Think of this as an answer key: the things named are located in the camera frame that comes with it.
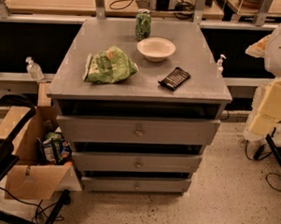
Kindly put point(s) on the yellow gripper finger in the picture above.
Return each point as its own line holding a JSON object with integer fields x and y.
{"x": 271, "y": 102}
{"x": 262, "y": 125}

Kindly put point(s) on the grey drawer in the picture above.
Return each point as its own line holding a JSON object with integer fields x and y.
{"x": 139, "y": 131}
{"x": 136, "y": 162}
{"x": 136, "y": 185}

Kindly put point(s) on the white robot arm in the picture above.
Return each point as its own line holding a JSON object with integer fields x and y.
{"x": 269, "y": 49}

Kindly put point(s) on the grey drawer cabinet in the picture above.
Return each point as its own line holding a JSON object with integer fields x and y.
{"x": 203, "y": 96}

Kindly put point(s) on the grey top drawer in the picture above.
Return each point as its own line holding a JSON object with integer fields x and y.
{"x": 139, "y": 131}

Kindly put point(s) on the grey bottom drawer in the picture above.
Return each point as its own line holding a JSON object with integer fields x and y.
{"x": 136, "y": 185}

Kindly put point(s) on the white pump bottle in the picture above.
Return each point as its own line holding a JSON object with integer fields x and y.
{"x": 220, "y": 61}

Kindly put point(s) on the black snack bar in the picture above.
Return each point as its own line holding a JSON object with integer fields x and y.
{"x": 175, "y": 79}

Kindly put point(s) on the white bowl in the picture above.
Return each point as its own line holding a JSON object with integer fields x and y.
{"x": 156, "y": 49}

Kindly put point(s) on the green soda can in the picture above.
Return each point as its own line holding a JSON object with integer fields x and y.
{"x": 143, "y": 24}

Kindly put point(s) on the green chip bag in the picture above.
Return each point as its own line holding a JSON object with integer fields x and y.
{"x": 109, "y": 66}

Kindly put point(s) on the snack bags in box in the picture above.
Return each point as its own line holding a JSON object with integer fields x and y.
{"x": 54, "y": 149}

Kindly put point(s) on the clear sanitizer bottle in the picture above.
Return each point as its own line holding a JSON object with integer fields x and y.
{"x": 33, "y": 69}

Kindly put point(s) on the cardboard box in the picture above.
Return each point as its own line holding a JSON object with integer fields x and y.
{"x": 29, "y": 162}

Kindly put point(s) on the black stand with cable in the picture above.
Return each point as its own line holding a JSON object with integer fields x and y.
{"x": 263, "y": 152}

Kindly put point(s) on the black chair frame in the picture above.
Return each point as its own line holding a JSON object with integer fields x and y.
{"x": 63, "y": 200}

